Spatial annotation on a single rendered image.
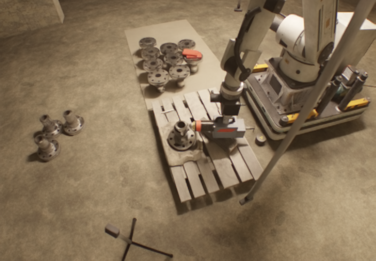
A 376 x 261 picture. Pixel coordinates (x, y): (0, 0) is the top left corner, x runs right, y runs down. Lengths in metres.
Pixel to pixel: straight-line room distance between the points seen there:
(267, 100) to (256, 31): 1.16
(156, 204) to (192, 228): 0.39
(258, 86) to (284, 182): 1.06
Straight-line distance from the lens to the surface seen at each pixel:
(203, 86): 2.83
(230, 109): 1.62
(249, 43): 1.37
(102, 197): 2.16
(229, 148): 2.00
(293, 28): 2.03
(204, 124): 1.89
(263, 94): 2.42
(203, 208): 1.99
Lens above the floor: 1.91
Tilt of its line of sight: 51 degrees down
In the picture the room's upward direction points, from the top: straight up
